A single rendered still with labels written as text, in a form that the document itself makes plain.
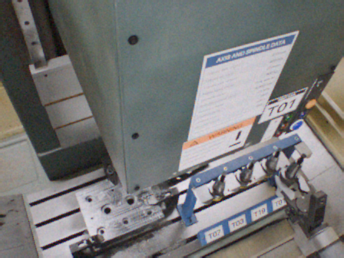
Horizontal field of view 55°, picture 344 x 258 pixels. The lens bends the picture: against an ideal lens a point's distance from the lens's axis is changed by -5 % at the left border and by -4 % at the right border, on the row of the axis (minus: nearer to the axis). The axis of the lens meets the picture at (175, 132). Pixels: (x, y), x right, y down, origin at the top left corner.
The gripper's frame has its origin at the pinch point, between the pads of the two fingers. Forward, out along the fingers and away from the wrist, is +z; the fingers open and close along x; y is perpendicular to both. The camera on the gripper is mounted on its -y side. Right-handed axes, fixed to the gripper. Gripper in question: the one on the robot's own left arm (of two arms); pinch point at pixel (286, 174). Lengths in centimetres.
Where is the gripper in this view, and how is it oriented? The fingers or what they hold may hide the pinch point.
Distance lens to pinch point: 112.8
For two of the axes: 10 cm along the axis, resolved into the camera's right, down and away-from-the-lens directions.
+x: 9.0, -3.1, 3.2
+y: -1.0, 5.5, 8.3
